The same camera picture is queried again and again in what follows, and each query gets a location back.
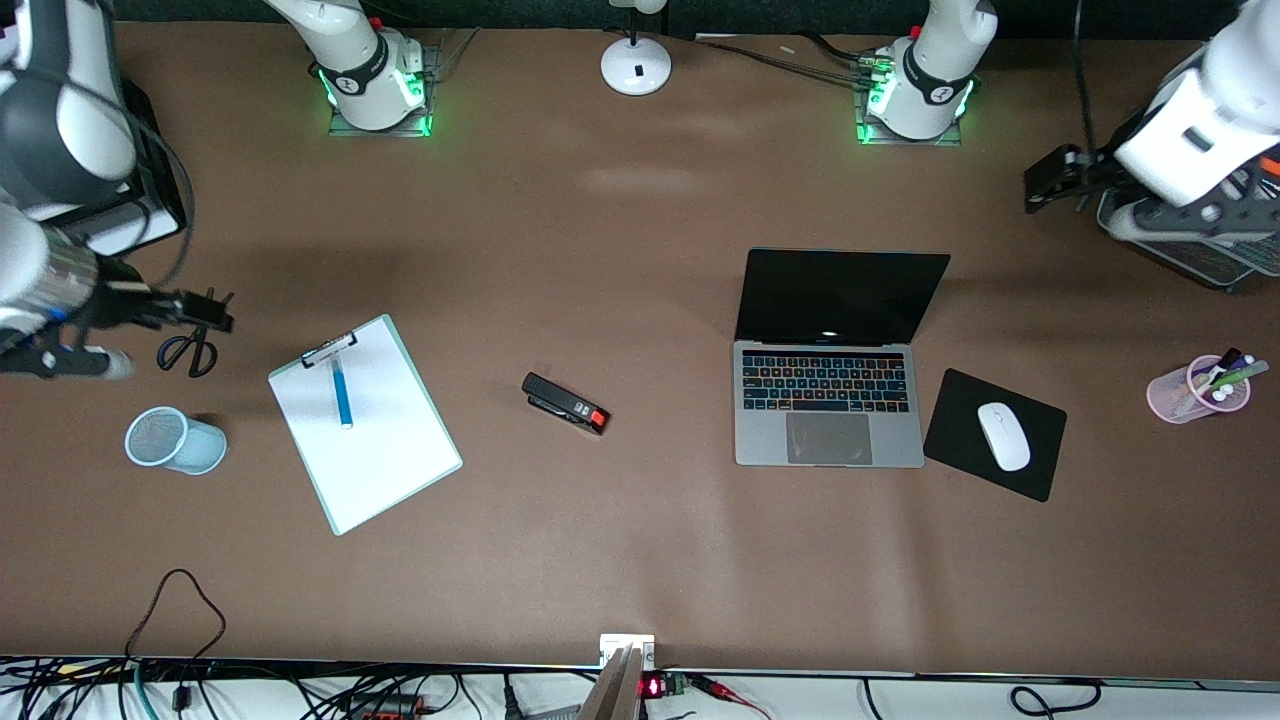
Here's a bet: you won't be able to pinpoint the grey laptop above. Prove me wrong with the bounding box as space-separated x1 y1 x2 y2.
733 247 952 469

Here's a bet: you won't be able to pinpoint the green marker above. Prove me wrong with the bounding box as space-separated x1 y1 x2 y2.
1205 360 1271 393

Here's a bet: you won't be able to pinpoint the blue mesh pen cup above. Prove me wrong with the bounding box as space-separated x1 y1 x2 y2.
125 405 228 475

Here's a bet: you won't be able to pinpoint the black stacked document tray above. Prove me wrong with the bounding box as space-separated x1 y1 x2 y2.
40 78 193 259

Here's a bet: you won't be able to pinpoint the metal mesh desk tray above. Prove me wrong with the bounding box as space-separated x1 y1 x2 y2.
1095 150 1280 293

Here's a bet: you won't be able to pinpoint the white paper sheet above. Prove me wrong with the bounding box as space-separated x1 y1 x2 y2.
270 322 459 531

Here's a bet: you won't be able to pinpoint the mint green clipboard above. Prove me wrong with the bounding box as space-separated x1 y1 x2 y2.
267 314 464 537

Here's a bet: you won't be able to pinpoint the pink mesh pen cup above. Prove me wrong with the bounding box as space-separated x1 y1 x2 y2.
1147 355 1251 425

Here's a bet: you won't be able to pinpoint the white computer mouse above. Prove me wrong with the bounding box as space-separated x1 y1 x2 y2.
977 402 1032 472

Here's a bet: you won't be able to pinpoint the black mouse pad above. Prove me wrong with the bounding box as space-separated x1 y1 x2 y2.
922 368 1068 503

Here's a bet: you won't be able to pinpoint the black stapler red end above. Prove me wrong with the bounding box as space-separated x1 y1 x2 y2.
521 372 610 437

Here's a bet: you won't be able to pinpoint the black orange power strip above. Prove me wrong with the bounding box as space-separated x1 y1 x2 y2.
345 693 433 720

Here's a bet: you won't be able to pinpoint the white round lamp base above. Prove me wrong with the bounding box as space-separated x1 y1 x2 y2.
600 0 673 97

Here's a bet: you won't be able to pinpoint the black handled scissors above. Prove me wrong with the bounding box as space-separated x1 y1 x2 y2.
157 288 236 379

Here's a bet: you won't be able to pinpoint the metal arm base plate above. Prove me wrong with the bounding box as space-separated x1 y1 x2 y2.
855 55 966 148
328 42 438 139

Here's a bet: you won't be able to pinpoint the black looped cable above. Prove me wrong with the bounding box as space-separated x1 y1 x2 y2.
123 567 228 663

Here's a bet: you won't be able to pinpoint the black cable bundle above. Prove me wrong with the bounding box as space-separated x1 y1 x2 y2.
690 33 881 86

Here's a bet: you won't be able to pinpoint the black coiled cable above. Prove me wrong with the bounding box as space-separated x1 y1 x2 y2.
1008 680 1103 719

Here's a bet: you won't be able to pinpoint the white post bracket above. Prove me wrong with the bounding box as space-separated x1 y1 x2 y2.
599 633 656 671

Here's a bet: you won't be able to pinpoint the aluminium profile post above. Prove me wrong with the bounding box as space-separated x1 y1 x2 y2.
578 645 646 720

